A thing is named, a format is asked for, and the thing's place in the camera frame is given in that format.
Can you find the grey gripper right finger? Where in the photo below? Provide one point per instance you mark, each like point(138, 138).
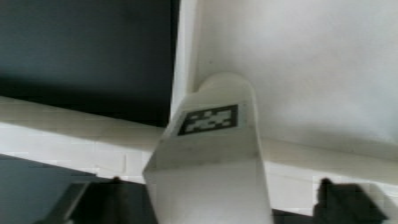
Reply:
point(353, 203)

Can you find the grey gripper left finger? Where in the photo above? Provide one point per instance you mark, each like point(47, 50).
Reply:
point(107, 202)

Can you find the white table leg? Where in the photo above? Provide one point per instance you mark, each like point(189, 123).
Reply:
point(205, 171)

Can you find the white square table top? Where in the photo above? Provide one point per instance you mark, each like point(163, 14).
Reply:
point(314, 49)

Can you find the white L-shaped obstacle fence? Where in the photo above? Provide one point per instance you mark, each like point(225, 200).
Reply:
point(104, 146)

